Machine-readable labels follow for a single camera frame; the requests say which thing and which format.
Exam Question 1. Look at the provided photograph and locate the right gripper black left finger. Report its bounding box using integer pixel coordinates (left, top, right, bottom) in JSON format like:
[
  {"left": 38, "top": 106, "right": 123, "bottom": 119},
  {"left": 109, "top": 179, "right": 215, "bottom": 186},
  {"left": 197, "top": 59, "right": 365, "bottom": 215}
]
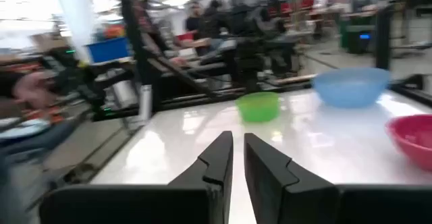
[{"left": 39, "top": 131, "right": 234, "bottom": 224}]

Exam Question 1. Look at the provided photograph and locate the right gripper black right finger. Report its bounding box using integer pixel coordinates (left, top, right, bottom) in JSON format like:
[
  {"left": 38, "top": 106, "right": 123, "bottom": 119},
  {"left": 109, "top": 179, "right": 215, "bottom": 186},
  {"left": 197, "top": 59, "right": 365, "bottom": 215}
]
[{"left": 243, "top": 132, "right": 432, "bottom": 224}]

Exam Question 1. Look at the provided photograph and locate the small green plastic bowl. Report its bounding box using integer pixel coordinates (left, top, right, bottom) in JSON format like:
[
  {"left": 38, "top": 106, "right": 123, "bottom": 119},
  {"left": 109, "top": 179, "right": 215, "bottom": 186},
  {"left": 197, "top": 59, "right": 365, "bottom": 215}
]
[{"left": 235, "top": 91, "right": 281, "bottom": 123}]

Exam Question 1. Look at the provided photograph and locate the blue plastic bowl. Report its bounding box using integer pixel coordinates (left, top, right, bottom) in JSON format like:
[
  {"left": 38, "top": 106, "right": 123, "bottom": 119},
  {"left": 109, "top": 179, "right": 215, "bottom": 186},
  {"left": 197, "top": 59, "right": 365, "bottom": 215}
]
[{"left": 311, "top": 66, "right": 392, "bottom": 109}]

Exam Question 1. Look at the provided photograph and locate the silver metal cylinder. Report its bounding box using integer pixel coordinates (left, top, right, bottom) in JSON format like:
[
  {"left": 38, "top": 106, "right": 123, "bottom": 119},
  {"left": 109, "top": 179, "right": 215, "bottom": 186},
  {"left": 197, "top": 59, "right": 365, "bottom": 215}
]
[{"left": 138, "top": 84, "right": 154, "bottom": 122}]

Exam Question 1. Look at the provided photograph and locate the pink plastic bowl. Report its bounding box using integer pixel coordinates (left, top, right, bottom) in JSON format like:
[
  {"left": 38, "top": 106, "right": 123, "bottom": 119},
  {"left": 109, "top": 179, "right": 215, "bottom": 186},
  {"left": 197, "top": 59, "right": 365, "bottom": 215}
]
[{"left": 384, "top": 114, "right": 432, "bottom": 172}]

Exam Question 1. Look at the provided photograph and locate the green trash bin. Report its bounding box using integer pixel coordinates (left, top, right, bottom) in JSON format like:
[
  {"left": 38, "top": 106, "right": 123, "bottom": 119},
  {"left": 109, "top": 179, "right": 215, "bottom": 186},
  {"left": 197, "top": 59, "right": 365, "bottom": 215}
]
[{"left": 338, "top": 14, "right": 376, "bottom": 55}]

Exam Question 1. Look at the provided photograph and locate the blue storage bin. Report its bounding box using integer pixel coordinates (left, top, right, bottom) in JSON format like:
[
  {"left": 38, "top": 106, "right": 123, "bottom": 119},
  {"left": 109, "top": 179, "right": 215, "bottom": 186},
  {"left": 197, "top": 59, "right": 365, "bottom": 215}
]
[{"left": 85, "top": 36, "right": 131, "bottom": 65}]

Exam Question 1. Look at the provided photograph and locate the person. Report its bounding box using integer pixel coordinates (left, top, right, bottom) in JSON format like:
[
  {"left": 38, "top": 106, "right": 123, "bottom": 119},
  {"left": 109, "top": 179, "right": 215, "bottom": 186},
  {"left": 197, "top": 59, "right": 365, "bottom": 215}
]
[
  {"left": 184, "top": 1, "right": 204, "bottom": 33},
  {"left": 201, "top": 0, "right": 232, "bottom": 51},
  {"left": 0, "top": 69, "right": 80, "bottom": 224}
]

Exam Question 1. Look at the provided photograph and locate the person's hand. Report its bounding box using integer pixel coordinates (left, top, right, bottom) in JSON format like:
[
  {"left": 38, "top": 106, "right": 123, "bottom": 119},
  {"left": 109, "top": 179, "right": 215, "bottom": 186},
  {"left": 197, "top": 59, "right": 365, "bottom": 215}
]
[{"left": 11, "top": 70, "right": 59, "bottom": 109}]

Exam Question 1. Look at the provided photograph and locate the black metal frame post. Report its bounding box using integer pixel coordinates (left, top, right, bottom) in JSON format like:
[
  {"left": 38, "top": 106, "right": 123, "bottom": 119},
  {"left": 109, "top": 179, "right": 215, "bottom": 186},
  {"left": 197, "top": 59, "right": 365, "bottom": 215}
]
[{"left": 113, "top": 0, "right": 220, "bottom": 114}]

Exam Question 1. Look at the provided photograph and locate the black upright post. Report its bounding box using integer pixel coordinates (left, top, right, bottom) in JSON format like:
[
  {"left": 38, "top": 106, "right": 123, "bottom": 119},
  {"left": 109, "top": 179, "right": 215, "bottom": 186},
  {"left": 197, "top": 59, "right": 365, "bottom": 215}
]
[{"left": 375, "top": 5, "right": 393, "bottom": 71}]

